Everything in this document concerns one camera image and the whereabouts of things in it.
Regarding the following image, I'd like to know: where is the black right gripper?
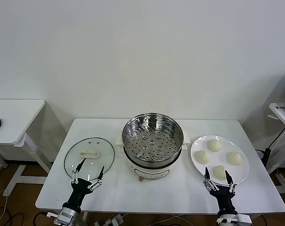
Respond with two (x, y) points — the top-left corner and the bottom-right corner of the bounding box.
(203, 167), (238, 215)

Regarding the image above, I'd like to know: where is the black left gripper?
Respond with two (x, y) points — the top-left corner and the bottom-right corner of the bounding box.
(63, 158), (105, 213)

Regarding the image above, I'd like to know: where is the white steamed baozi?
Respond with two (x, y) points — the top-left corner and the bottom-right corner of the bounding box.
(226, 151), (245, 166)
(194, 150), (210, 165)
(213, 164), (228, 181)
(207, 139), (222, 153)

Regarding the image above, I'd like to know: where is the round glass lid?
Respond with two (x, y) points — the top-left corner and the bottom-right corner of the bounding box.
(64, 137), (116, 182)

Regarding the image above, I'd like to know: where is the clear plastic cover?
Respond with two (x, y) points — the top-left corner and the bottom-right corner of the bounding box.
(266, 121), (285, 175)

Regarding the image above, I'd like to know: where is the stainless steel steamer basket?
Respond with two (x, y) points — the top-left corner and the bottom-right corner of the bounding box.
(122, 112), (183, 167)

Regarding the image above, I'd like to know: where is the white round plate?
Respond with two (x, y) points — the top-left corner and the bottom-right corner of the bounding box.
(190, 134), (250, 186)

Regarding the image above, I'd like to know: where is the white electric cooker base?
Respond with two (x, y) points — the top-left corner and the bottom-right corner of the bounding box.
(115, 130), (191, 182)

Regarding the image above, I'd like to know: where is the white desk with label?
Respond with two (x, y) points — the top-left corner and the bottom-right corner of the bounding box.
(267, 102), (285, 196)

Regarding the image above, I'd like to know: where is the white side table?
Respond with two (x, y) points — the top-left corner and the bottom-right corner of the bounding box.
(0, 99), (54, 196)

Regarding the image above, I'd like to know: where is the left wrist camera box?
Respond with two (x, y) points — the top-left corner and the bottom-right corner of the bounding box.
(53, 210), (78, 224)

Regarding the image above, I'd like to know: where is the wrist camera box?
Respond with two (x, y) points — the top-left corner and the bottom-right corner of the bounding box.
(53, 210), (78, 224)
(216, 213), (253, 226)

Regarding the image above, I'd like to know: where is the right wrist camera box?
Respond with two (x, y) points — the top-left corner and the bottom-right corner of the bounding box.
(216, 213), (253, 226)

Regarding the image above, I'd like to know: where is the black power cable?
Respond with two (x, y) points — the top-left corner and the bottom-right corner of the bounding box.
(254, 122), (285, 167)

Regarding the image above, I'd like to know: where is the black camera cable white plug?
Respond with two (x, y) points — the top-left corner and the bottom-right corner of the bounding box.
(35, 211), (57, 218)

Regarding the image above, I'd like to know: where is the black floor cable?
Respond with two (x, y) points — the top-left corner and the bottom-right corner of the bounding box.
(0, 206), (41, 226)

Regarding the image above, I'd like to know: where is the white cable with plug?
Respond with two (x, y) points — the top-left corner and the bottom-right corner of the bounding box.
(0, 188), (11, 226)

